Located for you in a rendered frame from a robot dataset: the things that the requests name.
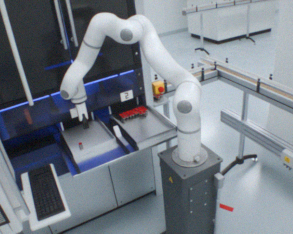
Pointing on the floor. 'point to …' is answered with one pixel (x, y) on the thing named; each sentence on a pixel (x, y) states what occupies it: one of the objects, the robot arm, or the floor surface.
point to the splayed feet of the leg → (239, 162)
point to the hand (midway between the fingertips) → (85, 125)
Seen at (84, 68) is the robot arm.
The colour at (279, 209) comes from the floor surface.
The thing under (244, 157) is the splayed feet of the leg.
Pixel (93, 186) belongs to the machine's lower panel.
